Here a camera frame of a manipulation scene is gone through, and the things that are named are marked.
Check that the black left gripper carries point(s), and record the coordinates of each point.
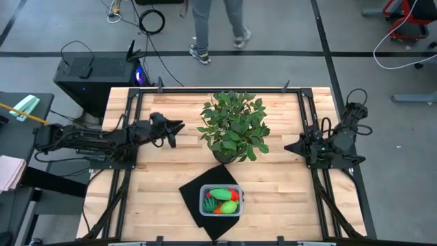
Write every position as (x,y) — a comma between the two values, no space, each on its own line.
(152,128)

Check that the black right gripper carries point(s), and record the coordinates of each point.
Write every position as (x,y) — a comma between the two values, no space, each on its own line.
(313,141)

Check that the red toy strawberry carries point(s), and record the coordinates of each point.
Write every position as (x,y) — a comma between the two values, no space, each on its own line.
(208,194)

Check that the dark green oval toy fruit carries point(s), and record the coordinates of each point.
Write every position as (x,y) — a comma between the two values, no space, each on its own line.
(220,193)

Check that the red toy tomato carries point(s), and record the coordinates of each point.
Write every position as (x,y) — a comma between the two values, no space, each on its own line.
(235,195)

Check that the green striped toy watermelon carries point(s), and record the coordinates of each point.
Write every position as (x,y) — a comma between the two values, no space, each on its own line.
(210,204)

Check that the orange toy carrot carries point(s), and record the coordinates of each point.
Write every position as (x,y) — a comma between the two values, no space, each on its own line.
(217,210)

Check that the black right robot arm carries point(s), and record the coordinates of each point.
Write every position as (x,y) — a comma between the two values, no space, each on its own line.
(345,140)

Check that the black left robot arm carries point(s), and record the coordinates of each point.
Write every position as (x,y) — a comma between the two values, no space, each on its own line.
(92,138)

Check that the clear plastic tupperware container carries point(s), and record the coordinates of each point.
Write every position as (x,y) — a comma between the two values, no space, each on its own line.
(240,213)

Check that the green potted plant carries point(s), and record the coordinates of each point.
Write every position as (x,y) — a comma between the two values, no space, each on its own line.
(233,126)

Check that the black cloth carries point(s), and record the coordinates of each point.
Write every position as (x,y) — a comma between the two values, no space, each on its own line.
(189,198)

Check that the black computer tower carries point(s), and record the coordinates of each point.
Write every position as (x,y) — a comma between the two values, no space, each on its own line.
(102,78)

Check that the black wifi antenna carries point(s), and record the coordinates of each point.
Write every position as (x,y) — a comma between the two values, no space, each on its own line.
(131,52)

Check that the small black device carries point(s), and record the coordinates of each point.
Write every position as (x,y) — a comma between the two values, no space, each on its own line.
(85,71)

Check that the person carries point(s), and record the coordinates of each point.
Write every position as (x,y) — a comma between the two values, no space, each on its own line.
(201,20)

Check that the grey metal bar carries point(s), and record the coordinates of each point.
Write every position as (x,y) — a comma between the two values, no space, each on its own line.
(413,97)

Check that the black box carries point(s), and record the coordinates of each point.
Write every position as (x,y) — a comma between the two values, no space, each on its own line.
(158,1)

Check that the mint green stapler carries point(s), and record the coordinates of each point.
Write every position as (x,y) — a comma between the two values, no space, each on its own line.
(25,106)

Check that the red and black chair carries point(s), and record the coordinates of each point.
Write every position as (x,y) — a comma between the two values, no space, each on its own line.
(408,32)

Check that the black side desk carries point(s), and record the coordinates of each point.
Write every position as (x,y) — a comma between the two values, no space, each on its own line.
(10,140)

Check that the pink cloth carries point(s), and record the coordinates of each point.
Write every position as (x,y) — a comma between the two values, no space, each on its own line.
(10,172)

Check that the yellow pencil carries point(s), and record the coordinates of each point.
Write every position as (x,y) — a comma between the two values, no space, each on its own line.
(5,106)

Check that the black aluminium table frame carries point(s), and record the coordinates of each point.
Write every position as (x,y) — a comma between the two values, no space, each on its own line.
(205,91)

